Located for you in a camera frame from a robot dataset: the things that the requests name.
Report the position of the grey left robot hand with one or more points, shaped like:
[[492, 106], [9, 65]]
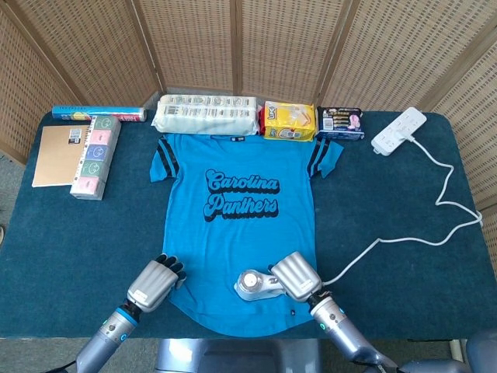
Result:
[[153, 284]]

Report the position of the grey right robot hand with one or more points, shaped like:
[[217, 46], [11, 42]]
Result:
[[297, 277]]

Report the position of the white handheld garment steamer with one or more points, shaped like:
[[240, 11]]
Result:
[[252, 291]]

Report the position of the blue Carolina Panthers T-shirt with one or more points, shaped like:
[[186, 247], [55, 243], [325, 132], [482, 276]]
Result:
[[240, 233]]

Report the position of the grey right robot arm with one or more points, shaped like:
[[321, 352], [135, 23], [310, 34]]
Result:
[[338, 330]]

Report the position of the teal carpet table cover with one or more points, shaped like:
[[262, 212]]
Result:
[[77, 241]]

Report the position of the grey robot torso base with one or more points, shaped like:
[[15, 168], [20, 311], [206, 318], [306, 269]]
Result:
[[233, 357]]

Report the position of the pastel pocket tissue multipack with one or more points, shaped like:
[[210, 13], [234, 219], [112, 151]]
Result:
[[95, 155]]

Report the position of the yellow Lipo biscuit bag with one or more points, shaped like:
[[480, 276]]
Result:
[[287, 120]]

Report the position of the white power strip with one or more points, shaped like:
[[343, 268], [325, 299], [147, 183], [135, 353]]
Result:
[[384, 143]]

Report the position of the dark blue sanitary pad pack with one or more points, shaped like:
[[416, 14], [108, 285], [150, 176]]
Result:
[[341, 122]]

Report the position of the brown kraft notebook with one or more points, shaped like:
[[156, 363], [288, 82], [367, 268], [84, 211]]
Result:
[[54, 155]]

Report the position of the blue red food wrap roll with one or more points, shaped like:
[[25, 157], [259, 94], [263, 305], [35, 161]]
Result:
[[116, 114]]

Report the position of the white toilet paper pack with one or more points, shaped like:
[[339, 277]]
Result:
[[202, 116]]

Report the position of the wicker folding screen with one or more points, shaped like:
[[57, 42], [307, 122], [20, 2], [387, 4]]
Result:
[[272, 39]]

